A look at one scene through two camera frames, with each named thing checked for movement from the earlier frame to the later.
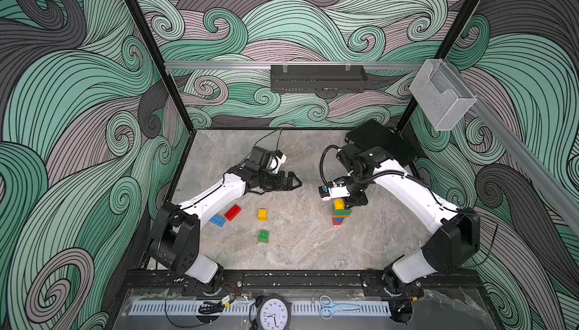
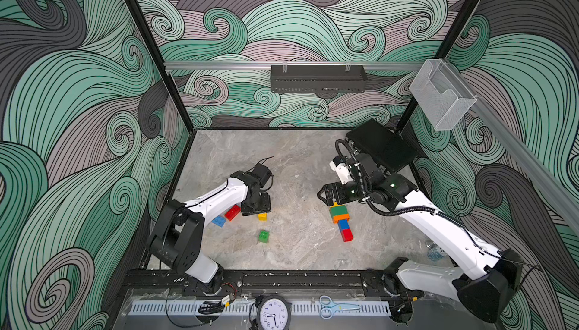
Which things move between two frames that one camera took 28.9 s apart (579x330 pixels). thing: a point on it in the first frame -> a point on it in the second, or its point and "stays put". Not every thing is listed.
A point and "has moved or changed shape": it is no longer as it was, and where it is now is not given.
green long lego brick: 342,212 has moved or changed shape
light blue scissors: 328,307 stays put
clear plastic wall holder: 442,96 stays put
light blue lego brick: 218,220 stays put
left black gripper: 283,186 -> 265,206
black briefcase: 375,133 stays put
